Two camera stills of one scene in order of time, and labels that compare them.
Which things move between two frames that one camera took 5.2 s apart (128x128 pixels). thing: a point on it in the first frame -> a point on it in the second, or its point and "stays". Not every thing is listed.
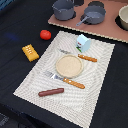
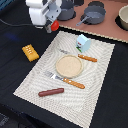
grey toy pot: (63, 10) stays
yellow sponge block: (30, 53) stays
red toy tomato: (45, 34) -> (55, 25)
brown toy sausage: (51, 92) stays
